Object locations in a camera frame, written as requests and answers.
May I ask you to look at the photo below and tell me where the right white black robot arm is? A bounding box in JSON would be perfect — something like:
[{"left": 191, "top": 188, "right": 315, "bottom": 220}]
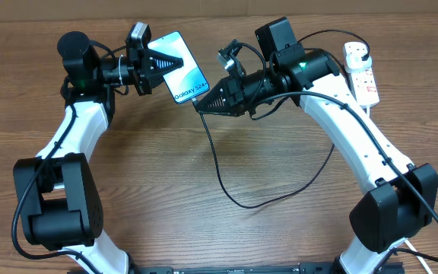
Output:
[{"left": 194, "top": 18, "right": 438, "bottom": 273}]

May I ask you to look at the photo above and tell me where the white power strip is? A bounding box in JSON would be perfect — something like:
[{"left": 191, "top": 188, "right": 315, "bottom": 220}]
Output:
[{"left": 343, "top": 42, "right": 379, "bottom": 109}]

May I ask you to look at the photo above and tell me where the black charger cable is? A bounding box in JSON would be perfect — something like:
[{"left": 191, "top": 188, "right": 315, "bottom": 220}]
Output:
[{"left": 191, "top": 29, "right": 370, "bottom": 209}]

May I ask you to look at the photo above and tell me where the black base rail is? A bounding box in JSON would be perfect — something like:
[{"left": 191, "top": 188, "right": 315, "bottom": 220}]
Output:
[{"left": 127, "top": 260, "right": 405, "bottom": 274}]

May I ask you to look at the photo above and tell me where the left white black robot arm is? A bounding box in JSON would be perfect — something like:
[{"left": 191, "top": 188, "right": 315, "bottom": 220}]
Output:
[{"left": 11, "top": 24, "right": 183, "bottom": 273}]

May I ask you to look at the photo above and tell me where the white power strip cord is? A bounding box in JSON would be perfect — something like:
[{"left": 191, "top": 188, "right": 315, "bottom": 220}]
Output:
[{"left": 365, "top": 105, "right": 433, "bottom": 274}]

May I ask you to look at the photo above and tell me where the blue Galaxy smartphone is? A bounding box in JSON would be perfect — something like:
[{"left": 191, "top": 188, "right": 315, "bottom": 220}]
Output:
[{"left": 148, "top": 31, "right": 210, "bottom": 104}]

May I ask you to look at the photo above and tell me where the white charger plug adapter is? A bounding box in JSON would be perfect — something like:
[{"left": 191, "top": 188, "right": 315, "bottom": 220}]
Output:
[{"left": 344, "top": 54, "right": 373, "bottom": 74}]

